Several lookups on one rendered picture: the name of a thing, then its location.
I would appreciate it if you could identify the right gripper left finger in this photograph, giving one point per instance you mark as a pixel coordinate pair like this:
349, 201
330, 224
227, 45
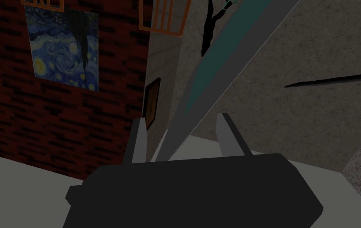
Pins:
139, 142

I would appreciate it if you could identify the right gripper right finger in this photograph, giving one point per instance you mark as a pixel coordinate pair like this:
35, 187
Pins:
229, 139

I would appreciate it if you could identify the small brown framed picture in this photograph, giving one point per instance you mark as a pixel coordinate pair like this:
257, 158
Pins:
151, 104

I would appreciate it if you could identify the grey and teal long panel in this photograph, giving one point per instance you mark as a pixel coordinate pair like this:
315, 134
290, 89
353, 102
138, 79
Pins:
227, 60

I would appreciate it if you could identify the blue swirling night sky painting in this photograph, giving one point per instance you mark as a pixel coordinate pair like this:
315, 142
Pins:
61, 47

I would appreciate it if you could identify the orange barred frame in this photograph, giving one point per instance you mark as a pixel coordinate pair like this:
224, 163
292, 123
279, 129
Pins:
42, 4
164, 15

